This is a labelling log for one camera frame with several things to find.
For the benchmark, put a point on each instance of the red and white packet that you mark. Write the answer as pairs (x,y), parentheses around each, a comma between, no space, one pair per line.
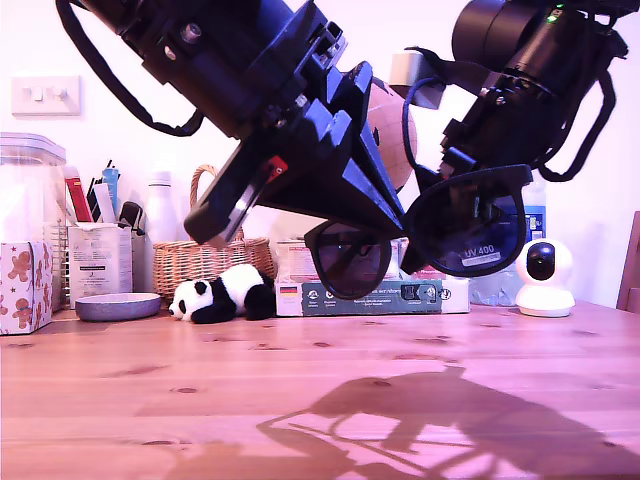
(77,200)

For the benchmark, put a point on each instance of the panda plush toy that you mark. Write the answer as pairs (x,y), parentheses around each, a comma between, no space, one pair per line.
(220,295)

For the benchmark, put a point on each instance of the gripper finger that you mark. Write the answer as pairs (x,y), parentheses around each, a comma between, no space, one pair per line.
(430,182)
(370,140)
(320,180)

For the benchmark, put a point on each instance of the large clear water bottle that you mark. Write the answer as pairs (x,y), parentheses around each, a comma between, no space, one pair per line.
(535,220)

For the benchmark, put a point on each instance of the clear plastic lidded container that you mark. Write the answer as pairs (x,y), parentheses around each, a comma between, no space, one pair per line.
(30,150)

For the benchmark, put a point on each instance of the white bottle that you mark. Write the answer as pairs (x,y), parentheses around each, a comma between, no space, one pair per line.
(159,215)

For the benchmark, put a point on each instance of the cardboard can tray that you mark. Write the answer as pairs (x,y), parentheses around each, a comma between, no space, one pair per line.
(305,302)

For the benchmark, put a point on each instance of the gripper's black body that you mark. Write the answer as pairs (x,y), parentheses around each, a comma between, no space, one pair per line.
(225,200)
(505,125)

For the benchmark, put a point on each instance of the small white round camera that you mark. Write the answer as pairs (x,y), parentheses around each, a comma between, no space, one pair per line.
(545,300)

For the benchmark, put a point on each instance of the black sunglasses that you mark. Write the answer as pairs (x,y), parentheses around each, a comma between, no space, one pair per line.
(470,235)

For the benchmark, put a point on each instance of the cork globe on metal stand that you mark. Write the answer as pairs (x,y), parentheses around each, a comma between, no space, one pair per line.
(395,140)

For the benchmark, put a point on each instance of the white wall light switch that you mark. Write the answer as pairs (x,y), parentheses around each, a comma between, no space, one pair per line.
(45,95)

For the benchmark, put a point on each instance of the grey bowl white inside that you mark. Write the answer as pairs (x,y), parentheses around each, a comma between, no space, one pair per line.
(115,305)

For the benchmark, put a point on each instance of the gingerbread print tissue box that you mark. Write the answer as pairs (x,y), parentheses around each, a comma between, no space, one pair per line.
(25,290)

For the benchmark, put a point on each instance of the black pen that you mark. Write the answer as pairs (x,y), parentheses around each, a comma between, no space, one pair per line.
(93,200)

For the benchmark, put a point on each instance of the white paper strip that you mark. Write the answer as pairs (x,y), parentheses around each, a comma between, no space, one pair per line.
(104,202)

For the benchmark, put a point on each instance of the blue tube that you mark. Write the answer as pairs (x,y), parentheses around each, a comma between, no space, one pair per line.
(111,185)

